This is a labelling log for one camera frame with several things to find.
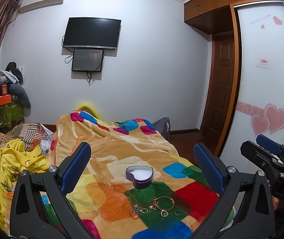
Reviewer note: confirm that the orange box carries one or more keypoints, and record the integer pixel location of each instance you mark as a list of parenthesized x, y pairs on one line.
[(5, 99)]

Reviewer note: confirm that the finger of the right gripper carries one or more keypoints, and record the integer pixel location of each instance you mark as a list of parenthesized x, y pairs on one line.
[(256, 154), (271, 146)]

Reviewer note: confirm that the white wardrobe sliding door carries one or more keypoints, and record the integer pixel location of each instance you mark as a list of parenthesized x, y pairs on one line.
[(260, 105)]

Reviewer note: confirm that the wooden overhead cabinet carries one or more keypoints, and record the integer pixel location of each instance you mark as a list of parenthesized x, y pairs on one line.
[(210, 16)]

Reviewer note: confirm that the small black wall monitor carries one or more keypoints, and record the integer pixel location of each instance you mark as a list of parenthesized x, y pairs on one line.
[(87, 60)]

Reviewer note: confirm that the large black wall television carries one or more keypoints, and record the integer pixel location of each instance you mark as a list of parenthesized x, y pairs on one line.
[(92, 32)]

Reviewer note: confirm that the brown wooden door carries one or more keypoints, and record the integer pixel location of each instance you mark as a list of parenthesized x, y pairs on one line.
[(220, 86)]

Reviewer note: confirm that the purple heart-shaped tin box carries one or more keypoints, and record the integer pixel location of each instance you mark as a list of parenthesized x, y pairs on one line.
[(140, 176)]

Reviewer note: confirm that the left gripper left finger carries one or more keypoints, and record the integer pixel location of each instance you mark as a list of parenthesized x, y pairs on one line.
[(40, 209)]

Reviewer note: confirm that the green patterned cloth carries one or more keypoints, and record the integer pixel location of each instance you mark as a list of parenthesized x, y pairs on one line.
[(9, 113)]

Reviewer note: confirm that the grey purple bag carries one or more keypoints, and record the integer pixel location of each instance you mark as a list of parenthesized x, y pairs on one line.
[(163, 126)]

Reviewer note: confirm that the yellow cartoon blanket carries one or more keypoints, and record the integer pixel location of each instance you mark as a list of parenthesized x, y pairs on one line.
[(13, 160)]

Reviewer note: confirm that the yellow curved headrest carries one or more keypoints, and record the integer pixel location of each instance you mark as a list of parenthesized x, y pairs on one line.
[(89, 109)]

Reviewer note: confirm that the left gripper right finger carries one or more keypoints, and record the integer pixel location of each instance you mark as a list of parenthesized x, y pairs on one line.
[(255, 217)]

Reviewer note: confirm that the striped patterned bedding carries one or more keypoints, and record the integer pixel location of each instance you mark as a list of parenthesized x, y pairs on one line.
[(32, 134)]

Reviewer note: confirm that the colourful patchwork plush blanket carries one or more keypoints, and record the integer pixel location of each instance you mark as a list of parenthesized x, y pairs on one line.
[(103, 197)]

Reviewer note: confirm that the pile of clothes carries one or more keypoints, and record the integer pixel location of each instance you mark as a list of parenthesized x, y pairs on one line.
[(11, 82)]

